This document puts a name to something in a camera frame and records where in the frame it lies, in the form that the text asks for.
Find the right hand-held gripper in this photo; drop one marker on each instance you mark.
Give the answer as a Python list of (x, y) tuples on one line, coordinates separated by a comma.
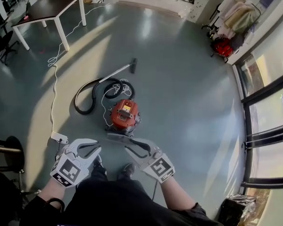
[(159, 169)]

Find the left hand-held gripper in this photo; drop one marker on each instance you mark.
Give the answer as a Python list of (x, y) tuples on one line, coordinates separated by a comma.
[(68, 171)]

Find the orange vacuum cleaner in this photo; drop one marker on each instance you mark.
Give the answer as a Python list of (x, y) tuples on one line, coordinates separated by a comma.
[(123, 113)]

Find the person's left forearm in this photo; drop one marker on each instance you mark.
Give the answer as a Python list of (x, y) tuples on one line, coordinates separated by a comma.
[(53, 192)]

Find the person's right forearm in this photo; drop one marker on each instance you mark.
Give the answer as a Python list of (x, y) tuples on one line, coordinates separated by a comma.
[(177, 194)]

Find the black trash bin with liner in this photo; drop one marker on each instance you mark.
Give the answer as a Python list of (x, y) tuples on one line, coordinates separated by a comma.
[(233, 211)]

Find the person's left shoe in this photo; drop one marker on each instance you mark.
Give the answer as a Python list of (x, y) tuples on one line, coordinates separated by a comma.
[(99, 163)]

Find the person's shoe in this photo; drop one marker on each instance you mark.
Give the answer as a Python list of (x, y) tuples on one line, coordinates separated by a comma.
[(126, 171), (99, 163)]

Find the person's right shoe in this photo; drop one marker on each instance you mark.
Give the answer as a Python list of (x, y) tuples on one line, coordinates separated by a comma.
[(126, 171)]

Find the white power strip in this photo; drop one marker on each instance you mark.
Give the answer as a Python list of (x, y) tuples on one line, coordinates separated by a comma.
[(56, 136)]

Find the person's black clothing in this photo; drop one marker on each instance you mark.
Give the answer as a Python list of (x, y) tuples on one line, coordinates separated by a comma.
[(113, 204)]

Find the black round stool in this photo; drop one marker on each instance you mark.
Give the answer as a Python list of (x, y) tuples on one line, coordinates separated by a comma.
[(11, 142)]

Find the metal vacuum wand with nozzle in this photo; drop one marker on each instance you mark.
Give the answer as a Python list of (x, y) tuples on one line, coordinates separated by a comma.
[(118, 70)]

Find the black framed glass door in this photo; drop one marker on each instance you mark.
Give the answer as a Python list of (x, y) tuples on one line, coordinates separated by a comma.
[(268, 116)]

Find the black office chair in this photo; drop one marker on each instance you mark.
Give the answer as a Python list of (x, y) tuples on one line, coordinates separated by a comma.
[(4, 41)]

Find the dark top white leg table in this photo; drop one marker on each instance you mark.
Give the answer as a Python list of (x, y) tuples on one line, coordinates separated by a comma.
[(52, 6)]

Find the clothes rack with garments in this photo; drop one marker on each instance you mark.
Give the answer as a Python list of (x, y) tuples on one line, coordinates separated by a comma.
[(238, 15)]

